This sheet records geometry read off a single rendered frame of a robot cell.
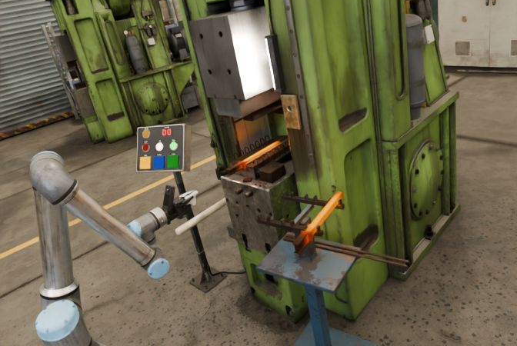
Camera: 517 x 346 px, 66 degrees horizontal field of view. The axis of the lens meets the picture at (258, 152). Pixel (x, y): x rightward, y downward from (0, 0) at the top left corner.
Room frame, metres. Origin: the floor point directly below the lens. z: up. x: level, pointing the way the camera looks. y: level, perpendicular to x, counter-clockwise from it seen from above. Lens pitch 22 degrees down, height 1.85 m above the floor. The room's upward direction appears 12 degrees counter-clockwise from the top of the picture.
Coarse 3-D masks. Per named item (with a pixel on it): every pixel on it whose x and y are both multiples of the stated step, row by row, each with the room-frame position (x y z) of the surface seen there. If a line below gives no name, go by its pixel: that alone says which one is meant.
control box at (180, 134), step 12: (156, 132) 2.36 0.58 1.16; (168, 132) 2.32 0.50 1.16; (180, 132) 2.28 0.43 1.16; (144, 144) 2.36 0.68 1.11; (156, 144) 2.32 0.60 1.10; (168, 144) 2.29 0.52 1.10; (180, 144) 2.25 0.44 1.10; (144, 156) 2.32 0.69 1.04; (180, 156) 2.22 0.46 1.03; (156, 168) 2.25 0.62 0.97; (168, 168) 2.22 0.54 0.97; (180, 168) 2.18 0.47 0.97
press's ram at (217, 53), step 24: (192, 24) 2.11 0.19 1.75; (216, 24) 1.97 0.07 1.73; (240, 24) 1.95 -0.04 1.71; (264, 24) 2.06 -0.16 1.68; (216, 48) 2.00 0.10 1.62; (240, 48) 1.93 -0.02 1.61; (264, 48) 2.04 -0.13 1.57; (216, 72) 2.03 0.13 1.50; (240, 72) 1.91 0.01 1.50; (264, 72) 2.01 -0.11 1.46; (216, 96) 2.07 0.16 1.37; (240, 96) 1.93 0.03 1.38
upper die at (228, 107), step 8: (272, 88) 2.11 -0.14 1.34; (256, 96) 2.03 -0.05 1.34; (264, 96) 2.06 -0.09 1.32; (272, 96) 2.11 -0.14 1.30; (280, 96) 2.14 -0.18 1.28; (216, 104) 2.08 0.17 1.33; (224, 104) 2.03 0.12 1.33; (232, 104) 1.98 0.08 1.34; (240, 104) 1.95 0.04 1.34; (248, 104) 1.98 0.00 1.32; (256, 104) 2.02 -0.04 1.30; (264, 104) 2.06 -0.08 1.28; (224, 112) 2.04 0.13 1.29; (232, 112) 1.99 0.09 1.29; (240, 112) 1.95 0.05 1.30; (248, 112) 1.98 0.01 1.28
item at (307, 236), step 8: (336, 192) 1.58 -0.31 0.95; (336, 200) 1.51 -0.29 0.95; (328, 208) 1.46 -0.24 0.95; (320, 216) 1.41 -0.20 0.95; (312, 224) 1.37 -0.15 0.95; (320, 224) 1.38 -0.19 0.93; (304, 232) 1.31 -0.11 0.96; (312, 232) 1.32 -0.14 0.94; (296, 240) 1.27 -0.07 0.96; (304, 240) 1.28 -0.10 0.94; (312, 240) 1.30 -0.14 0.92; (296, 248) 1.24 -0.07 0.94; (304, 248) 1.26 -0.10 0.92
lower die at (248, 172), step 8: (280, 136) 2.32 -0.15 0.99; (264, 144) 2.27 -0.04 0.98; (280, 144) 2.17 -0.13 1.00; (288, 144) 2.16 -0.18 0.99; (248, 152) 2.19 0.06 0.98; (256, 152) 2.14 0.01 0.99; (272, 152) 2.08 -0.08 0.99; (280, 152) 2.09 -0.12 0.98; (240, 160) 2.07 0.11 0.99; (256, 160) 2.02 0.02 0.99; (264, 160) 2.00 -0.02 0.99; (272, 160) 2.04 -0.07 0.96; (248, 168) 1.97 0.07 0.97; (256, 168) 1.96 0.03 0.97; (248, 176) 1.98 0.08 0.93; (256, 176) 1.95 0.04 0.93
